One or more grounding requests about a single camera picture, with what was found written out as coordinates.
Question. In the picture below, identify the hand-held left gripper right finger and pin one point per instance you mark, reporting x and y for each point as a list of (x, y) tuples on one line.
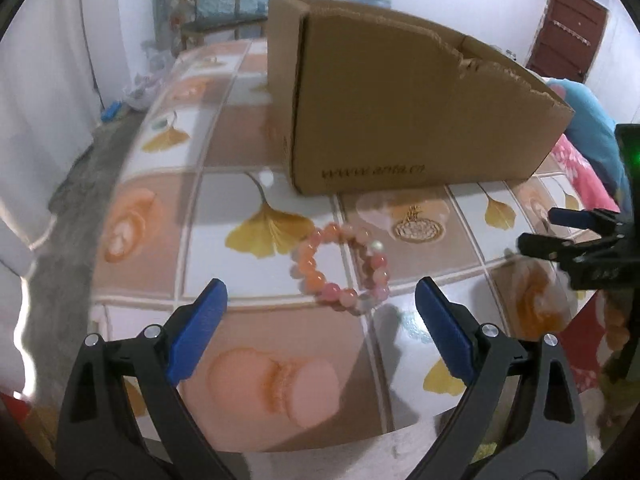
[(447, 332)]

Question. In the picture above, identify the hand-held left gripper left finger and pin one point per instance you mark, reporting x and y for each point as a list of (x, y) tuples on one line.
[(197, 330)]

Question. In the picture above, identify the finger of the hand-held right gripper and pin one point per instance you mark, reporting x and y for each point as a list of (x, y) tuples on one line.
[(545, 247), (567, 217)]

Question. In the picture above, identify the brown cardboard box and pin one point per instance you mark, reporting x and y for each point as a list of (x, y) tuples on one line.
[(400, 110)]

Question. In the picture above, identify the pink floral blanket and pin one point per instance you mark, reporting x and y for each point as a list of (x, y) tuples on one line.
[(575, 165)]

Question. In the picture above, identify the printed tile-pattern tablecloth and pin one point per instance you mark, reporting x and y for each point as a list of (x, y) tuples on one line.
[(250, 350)]

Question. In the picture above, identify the blue pillow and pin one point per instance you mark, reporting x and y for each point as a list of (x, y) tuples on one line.
[(590, 125)]

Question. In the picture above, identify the brown door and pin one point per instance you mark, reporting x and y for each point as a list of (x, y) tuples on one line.
[(567, 30)]

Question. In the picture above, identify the small blue object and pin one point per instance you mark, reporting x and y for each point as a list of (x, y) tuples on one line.
[(111, 111)]

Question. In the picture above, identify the clear plastic bag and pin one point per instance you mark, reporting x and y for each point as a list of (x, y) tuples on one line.
[(145, 92)]

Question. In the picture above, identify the wooden chair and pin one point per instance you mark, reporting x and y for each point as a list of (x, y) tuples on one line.
[(215, 25)]

